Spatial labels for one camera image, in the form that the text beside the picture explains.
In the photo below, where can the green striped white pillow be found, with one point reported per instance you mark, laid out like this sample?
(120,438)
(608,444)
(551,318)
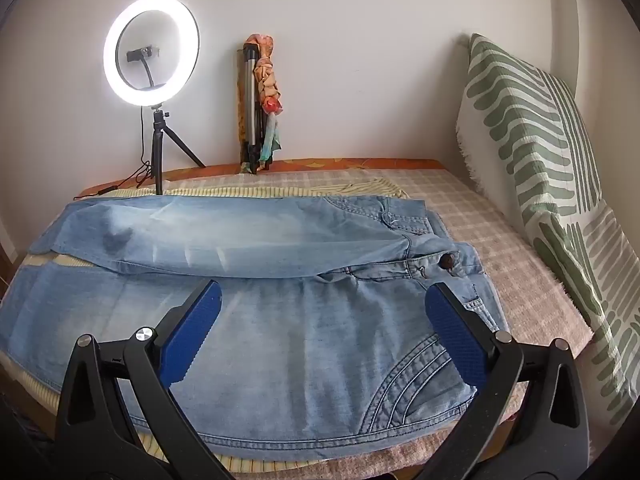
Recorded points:
(620,285)
(520,135)

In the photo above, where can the pink checked blanket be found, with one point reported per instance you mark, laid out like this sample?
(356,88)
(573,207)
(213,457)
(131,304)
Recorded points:
(500,240)

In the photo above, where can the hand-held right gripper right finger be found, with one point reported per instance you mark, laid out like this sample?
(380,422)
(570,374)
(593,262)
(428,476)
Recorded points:
(455,335)

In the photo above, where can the orange patterned scarf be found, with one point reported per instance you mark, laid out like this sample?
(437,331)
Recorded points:
(270,85)

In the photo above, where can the blue towel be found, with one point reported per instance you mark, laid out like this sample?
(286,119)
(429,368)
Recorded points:
(280,360)

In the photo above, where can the orange patterned bed sheet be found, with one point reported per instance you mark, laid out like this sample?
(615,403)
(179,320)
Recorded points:
(350,163)

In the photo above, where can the folded silver tripod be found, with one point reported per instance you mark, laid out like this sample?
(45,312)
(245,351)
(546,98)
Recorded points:
(251,110)

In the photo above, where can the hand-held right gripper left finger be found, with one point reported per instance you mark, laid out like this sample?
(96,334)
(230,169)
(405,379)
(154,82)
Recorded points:
(192,330)

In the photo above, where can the black phone holder clamp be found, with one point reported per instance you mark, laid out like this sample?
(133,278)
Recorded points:
(142,53)

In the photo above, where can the black mini tripod stand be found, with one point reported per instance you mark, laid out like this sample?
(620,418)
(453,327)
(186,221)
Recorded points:
(159,160)

